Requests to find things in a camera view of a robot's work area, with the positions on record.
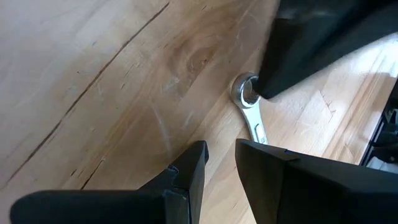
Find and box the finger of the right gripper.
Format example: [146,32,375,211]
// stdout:
[256,0,398,100]

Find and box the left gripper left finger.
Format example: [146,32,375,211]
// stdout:
[9,140,210,224]

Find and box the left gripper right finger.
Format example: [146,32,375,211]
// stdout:
[234,138,398,224]

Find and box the silver combination wrench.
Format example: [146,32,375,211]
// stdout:
[230,72,269,146]

